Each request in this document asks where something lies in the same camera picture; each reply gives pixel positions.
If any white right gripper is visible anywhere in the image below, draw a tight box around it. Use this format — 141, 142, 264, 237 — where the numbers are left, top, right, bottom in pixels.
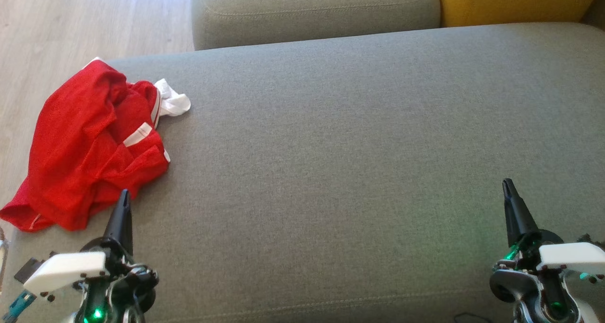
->
502, 179, 605, 276

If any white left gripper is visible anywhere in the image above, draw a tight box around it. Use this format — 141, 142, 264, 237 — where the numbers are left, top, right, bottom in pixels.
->
24, 189, 159, 314

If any red jersey with white trim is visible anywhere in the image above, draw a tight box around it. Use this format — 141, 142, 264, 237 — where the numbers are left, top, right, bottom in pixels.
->
0, 57, 191, 232

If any clear plastic piece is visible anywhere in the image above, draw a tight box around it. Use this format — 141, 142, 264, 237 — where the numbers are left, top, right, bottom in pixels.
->
0, 226, 9, 293

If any large grey sofa seat cushion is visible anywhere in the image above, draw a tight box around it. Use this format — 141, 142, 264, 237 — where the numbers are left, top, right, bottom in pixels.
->
0, 22, 605, 323

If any yellow sofa backrest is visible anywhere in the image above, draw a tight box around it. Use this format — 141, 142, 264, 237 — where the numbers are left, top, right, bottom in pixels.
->
436, 0, 605, 28

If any left black cable teal connector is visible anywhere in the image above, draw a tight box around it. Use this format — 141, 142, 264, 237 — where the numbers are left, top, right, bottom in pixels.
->
1, 290, 37, 323

